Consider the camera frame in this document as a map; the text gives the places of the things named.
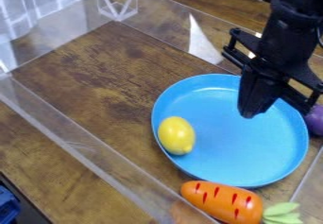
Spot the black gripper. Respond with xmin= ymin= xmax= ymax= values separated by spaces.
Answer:
xmin=222 ymin=0 xmax=323 ymax=118

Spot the blue round tray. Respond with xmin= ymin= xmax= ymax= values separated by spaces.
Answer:
xmin=151 ymin=74 xmax=310 ymax=188

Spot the yellow toy lemon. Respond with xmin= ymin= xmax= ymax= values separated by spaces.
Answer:
xmin=157 ymin=116 xmax=196 ymax=155

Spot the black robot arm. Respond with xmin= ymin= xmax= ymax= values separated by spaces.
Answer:
xmin=222 ymin=0 xmax=323 ymax=118

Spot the purple toy eggplant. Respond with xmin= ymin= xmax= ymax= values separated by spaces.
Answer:
xmin=304 ymin=105 xmax=323 ymax=136

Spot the orange toy carrot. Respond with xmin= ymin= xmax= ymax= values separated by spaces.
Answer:
xmin=180 ymin=181 xmax=303 ymax=224

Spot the blue object at corner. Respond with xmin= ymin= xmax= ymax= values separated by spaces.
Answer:
xmin=0 ymin=185 xmax=20 ymax=224

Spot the clear acrylic enclosure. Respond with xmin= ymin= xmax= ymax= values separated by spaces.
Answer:
xmin=0 ymin=0 xmax=322 ymax=224

